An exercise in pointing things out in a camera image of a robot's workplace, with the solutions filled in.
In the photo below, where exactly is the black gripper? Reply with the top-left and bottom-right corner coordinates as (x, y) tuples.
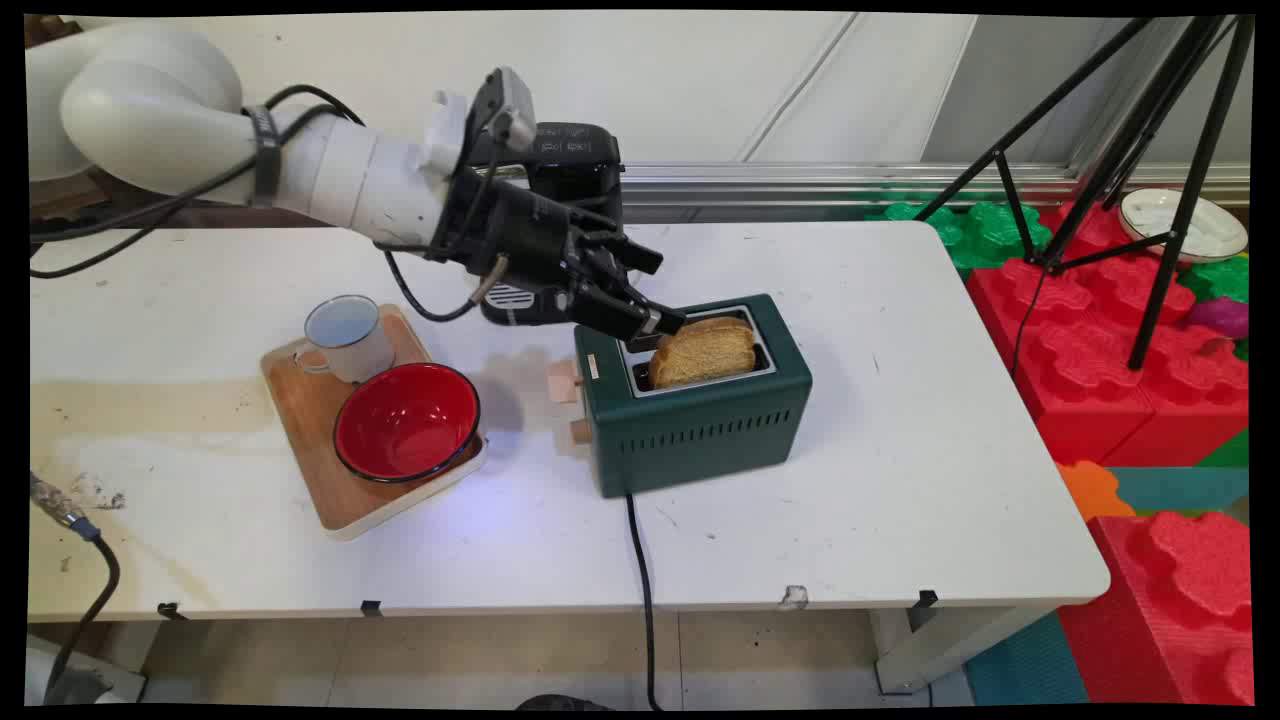
(428, 170), (689, 353)

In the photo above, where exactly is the toasted bread slice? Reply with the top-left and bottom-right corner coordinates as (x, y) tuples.
(650, 316), (758, 390)

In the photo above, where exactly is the black coffee machine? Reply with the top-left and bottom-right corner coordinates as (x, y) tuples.
(478, 121), (625, 329)

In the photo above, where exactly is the green two-slot toaster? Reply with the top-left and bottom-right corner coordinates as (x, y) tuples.
(546, 293), (814, 499)

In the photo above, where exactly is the red enamel bowl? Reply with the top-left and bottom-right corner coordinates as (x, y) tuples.
(333, 362), (482, 485)

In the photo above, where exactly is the white enamel mug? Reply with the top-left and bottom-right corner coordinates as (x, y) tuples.
(293, 294), (397, 385)

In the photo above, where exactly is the wooden serving tray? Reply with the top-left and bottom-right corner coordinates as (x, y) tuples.
(260, 304), (489, 542)

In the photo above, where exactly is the green foam block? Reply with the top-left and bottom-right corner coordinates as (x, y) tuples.
(866, 200), (1055, 273)

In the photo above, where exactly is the large red foam block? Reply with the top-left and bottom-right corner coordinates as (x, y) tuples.
(964, 200), (1251, 469)

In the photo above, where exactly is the orange foam puzzle piece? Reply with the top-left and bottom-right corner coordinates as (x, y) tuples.
(1056, 460), (1125, 523)

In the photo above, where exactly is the teal foam floor mat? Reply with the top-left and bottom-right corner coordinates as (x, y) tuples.
(962, 610), (1091, 707)

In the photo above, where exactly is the white plate with dark rim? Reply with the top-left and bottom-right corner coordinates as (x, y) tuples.
(1117, 187), (1250, 265)

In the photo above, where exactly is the purple toy eggplant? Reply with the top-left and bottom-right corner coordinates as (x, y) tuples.
(1186, 296), (1251, 341)

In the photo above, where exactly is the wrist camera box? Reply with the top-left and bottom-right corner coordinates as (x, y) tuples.
(466, 66), (539, 157)

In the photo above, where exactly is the black toaster power cord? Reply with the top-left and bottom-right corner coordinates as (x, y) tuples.
(624, 492), (665, 711)

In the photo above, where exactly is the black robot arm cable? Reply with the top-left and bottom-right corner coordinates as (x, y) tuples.
(28, 84), (511, 325)

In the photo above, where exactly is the black camera tripod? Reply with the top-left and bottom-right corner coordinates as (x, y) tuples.
(912, 14), (1257, 373)

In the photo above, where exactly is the braided hose with black cable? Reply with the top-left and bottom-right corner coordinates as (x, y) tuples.
(28, 470), (123, 707)

